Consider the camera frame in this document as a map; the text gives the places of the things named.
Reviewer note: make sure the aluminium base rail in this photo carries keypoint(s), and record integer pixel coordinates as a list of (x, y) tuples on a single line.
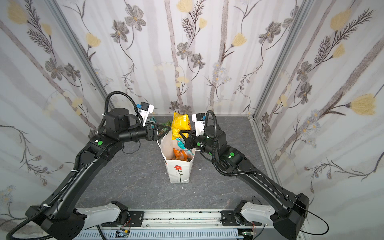
[(204, 218)]

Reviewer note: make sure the black mounting plate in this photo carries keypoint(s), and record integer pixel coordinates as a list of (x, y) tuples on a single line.
[(233, 218), (126, 217)]

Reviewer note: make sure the red green snack packet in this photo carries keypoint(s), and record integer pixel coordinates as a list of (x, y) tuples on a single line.
[(165, 126)]

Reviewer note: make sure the yellow snack packet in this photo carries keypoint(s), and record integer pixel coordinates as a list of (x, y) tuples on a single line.
[(180, 123)]

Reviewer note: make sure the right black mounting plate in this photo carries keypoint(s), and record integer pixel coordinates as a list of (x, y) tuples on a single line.
[(233, 218)]

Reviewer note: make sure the white paper bag red flower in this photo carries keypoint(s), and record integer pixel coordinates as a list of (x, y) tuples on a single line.
[(178, 171)]

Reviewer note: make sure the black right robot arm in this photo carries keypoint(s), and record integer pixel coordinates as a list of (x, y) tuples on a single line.
[(290, 209)]

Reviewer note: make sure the teal mini snack packet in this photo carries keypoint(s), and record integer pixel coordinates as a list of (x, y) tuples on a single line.
[(182, 148)]

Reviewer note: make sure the white slotted cable duct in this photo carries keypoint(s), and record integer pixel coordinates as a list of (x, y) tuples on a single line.
[(207, 234)]

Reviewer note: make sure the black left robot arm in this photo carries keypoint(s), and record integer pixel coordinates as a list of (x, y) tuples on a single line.
[(57, 216)]

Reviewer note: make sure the corner aluminium post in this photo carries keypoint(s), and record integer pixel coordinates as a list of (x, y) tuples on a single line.
[(75, 43), (283, 55)]

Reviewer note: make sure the right corner aluminium post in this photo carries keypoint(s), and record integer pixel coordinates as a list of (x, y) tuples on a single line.
[(283, 55)]

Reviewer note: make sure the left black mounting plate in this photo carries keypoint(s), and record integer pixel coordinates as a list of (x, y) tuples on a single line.
[(126, 217)]

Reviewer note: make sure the orange snack packet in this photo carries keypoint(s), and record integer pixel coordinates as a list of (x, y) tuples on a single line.
[(181, 155)]

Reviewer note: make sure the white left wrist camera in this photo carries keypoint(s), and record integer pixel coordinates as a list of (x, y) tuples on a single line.
[(145, 109)]

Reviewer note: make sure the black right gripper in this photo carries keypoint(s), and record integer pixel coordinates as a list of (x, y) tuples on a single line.
[(190, 141)]

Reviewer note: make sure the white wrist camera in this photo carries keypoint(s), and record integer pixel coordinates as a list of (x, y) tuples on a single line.
[(145, 109), (199, 120)]

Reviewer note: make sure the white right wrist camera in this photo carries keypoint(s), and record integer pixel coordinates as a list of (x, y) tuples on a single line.
[(199, 120)]

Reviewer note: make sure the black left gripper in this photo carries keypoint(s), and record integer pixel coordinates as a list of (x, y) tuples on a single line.
[(151, 132)]

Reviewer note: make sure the left corner aluminium post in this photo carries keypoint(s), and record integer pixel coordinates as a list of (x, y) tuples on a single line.
[(75, 43)]

